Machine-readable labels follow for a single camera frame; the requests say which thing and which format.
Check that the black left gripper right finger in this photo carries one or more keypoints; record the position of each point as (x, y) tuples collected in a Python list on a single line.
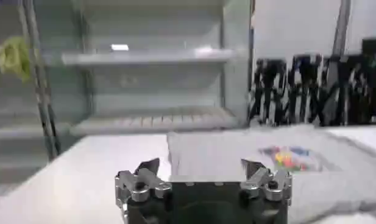
[(268, 184)]

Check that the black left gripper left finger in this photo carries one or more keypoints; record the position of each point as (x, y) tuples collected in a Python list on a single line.
[(139, 185)]

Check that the grey shirt with colourful print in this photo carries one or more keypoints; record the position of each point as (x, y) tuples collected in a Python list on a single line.
[(221, 152)]

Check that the grey slanted metal pole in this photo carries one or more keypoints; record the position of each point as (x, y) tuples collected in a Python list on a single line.
[(43, 100)]

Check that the white open display shelf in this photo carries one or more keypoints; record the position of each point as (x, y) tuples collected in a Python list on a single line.
[(157, 58)]

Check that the glass-sided display shelf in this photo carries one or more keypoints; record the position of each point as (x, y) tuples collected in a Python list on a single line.
[(11, 128)]

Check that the black monitor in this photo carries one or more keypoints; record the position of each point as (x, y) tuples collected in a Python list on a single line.
[(370, 45)]

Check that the yellow-green cloth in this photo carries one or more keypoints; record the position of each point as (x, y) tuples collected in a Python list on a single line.
[(14, 58)]

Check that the grey wall trim strip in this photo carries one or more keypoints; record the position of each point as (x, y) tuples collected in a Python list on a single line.
[(341, 27)]

